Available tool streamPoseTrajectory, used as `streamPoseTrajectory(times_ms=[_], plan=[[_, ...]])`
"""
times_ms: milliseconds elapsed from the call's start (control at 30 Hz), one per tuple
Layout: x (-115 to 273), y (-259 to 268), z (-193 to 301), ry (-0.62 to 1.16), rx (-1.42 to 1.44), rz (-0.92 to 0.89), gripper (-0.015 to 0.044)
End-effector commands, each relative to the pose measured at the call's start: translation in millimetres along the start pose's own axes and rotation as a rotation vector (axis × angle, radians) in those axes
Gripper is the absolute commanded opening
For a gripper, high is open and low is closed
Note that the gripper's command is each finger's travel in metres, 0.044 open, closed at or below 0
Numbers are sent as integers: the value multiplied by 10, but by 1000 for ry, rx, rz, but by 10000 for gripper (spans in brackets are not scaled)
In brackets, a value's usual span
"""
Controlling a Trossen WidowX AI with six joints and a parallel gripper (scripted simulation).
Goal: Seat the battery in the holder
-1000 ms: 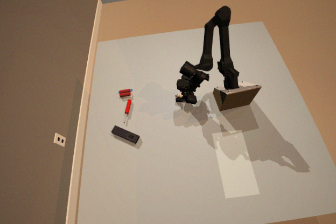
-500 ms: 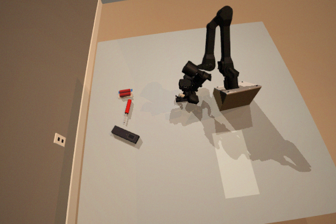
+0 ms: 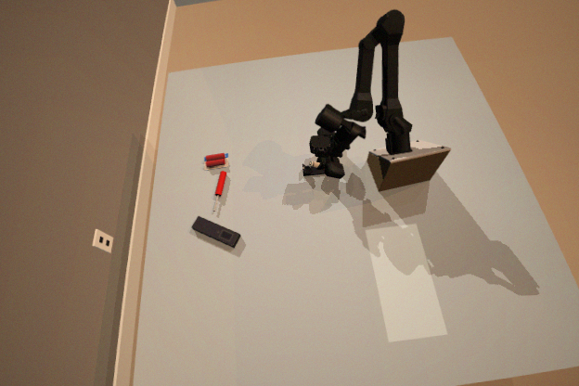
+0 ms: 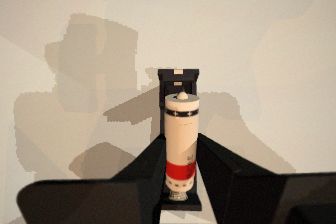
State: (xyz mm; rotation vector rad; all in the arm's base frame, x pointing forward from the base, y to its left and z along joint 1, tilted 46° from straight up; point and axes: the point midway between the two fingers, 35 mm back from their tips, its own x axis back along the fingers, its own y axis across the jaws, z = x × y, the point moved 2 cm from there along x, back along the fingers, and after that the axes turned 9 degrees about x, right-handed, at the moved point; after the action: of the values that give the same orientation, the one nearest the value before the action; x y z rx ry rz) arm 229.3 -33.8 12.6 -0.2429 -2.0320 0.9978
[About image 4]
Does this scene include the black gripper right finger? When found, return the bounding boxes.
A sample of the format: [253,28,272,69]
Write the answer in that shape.
[196,133,336,224]

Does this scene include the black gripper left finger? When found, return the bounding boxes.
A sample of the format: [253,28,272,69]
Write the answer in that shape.
[16,134,166,224]

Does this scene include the cream battery with red and black bands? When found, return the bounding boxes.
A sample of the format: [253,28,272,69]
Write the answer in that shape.
[164,92,200,193]

